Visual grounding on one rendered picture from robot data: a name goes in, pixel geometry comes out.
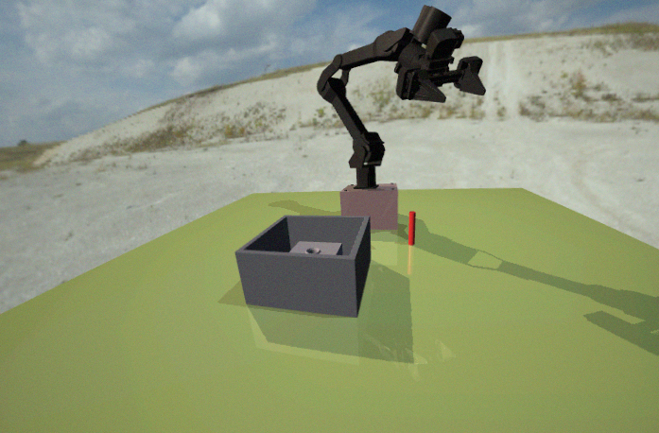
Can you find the red peg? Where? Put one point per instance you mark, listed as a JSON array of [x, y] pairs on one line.
[[411, 228]]

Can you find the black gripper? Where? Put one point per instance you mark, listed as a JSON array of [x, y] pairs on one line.
[[418, 81]]

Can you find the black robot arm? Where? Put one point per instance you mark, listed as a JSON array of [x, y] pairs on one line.
[[400, 45]]

